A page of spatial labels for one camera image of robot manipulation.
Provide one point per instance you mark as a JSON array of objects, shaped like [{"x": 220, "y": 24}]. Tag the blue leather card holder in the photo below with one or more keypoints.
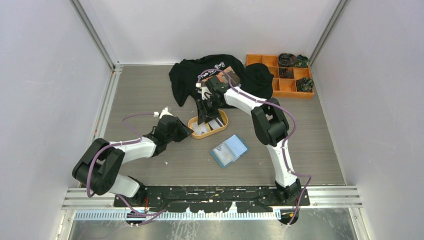
[{"x": 237, "y": 146}]

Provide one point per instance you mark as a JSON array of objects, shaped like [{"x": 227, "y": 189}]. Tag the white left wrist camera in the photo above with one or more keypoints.
[{"x": 165, "y": 112}]

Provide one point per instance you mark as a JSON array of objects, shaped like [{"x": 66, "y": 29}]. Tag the yellow oval tray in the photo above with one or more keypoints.
[{"x": 211, "y": 132}]

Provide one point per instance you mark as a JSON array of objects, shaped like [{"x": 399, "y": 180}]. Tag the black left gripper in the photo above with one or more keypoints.
[{"x": 185, "y": 131}]

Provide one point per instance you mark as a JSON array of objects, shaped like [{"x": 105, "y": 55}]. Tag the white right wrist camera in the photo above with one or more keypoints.
[{"x": 203, "y": 90}]

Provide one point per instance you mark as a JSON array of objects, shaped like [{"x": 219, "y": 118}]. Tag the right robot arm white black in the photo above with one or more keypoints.
[{"x": 269, "y": 122}]

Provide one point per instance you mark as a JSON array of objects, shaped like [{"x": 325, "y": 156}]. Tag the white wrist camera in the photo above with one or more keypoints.
[
  {"x": 203, "y": 90},
  {"x": 165, "y": 112}
]

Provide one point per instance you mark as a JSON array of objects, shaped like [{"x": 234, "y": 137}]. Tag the green rolled sock top right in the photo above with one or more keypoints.
[{"x": 302, "y": 61}]

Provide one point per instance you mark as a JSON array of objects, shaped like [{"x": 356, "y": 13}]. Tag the orange wooden compartment tray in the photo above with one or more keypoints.
[{"x": 285, "y": 79}]

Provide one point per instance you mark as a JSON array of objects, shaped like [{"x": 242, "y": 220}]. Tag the dark rolled sock top left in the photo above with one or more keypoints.
[{"x": 287, "y": 60}]

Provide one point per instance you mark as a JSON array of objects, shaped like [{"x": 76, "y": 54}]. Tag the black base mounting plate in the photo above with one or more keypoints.
[{"x": 212, "y": 199}]

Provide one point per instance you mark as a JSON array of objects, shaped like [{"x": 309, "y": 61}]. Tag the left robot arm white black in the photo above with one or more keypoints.
[{"x": 99, "y": 166}]

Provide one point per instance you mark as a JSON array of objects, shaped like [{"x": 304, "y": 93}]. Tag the dark sock middle compartment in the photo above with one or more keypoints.
[{"x": 286, "y": 73}]

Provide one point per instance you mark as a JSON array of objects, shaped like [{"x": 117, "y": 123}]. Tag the green patterned sock lower right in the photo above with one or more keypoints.
[{"x": 305, "y": 85}]

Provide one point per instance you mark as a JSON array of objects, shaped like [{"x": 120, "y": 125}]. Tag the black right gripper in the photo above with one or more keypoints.
[{"x": 201, "y": 107}]

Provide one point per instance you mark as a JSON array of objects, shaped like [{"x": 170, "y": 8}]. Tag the silver vip card in tray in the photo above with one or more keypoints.
[{"x": 200, "y": 129}]

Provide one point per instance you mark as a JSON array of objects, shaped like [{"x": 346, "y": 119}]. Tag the black printed t-shirt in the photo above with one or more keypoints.
[{"x": 255, "y": 79}]

